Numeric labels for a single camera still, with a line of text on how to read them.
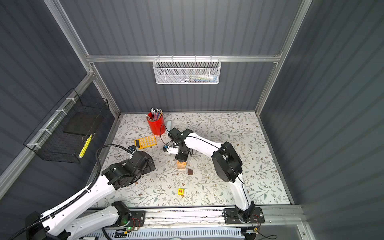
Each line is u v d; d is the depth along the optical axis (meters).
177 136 0.72
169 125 1.08
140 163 0.59
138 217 0.73
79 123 0.77
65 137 0.72
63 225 0.41
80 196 0.44
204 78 0.91
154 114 1.02
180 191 0.81
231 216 0.73
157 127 1.01
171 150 0.82
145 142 1.02
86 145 0.69
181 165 0.89
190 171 0.89
